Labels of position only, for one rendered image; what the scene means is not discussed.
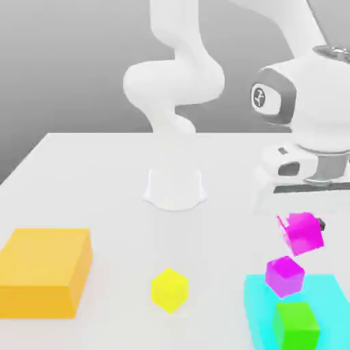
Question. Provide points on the small green cube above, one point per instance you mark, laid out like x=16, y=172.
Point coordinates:
x=296, y=326

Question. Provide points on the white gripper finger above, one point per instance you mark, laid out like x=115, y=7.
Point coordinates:
x=320, y=224
x=283, y=229

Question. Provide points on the small magenta cube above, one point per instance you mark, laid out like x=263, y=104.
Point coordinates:
x=284, y=276
x=305, y=235

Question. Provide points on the large cyan box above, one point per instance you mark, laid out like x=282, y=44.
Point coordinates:
x=259, y=314

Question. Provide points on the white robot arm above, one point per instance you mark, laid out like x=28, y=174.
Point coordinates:
x=175, y=82

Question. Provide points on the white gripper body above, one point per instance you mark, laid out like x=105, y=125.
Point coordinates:
x=300, y=202

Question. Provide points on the small yellow cube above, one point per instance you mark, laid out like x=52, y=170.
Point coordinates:
x=170, y=289

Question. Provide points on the large orange box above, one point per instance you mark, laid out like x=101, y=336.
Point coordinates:
x=41, y=273

